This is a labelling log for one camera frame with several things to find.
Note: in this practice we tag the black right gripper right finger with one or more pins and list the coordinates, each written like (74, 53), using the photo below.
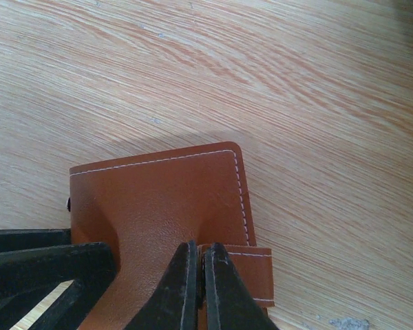
(228, 303)

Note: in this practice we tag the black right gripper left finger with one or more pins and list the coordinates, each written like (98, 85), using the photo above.
(174, 303)

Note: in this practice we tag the brown leather card holder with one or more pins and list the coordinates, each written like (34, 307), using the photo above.
(145, 206)

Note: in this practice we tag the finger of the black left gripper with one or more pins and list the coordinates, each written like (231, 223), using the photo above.
(28, 276)
(25, 239)

